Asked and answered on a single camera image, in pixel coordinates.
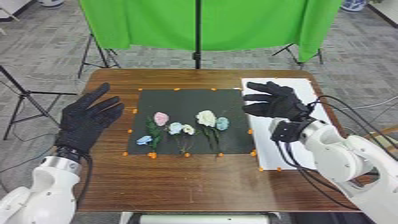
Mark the black backdrop pole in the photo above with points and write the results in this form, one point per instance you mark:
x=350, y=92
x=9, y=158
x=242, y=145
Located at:
x=197, y=33

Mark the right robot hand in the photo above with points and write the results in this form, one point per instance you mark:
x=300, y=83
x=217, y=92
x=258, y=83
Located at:
x=283, y=103

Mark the large white flower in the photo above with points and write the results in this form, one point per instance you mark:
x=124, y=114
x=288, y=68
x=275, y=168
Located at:
x=206, y=118

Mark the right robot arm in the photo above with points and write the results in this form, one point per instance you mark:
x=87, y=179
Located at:
x=348, y=160

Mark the pale grey bar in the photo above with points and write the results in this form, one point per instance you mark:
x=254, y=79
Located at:
x=201, y=219

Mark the teal flower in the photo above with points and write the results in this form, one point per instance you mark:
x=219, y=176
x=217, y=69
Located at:
x=222, y=123

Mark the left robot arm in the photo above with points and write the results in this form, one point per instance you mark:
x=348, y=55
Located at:
x=41, y=193

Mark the dark mat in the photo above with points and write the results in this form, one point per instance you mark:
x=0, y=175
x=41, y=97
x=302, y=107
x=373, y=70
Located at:
x=188, y=103

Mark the white sheet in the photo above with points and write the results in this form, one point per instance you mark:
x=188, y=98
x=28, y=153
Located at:
x=295, y=86

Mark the light blue flower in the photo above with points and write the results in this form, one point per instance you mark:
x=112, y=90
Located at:
x=174, y=127

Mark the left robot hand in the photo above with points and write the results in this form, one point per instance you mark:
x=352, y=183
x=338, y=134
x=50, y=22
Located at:
x=87, y=120

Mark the black stand legs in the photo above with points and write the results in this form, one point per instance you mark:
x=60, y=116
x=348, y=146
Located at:
x=98, y=55
x=295, y=53

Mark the pink flower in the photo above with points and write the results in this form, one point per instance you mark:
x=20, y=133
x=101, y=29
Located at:
x=160, y=118

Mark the small white flower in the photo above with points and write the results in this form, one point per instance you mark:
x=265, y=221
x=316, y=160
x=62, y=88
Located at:
x=188, y=129

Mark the black tripod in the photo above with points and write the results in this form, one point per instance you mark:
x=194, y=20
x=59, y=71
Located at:
x=27, y=96

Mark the small blue flower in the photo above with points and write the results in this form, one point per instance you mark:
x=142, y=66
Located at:
x=144, y=140

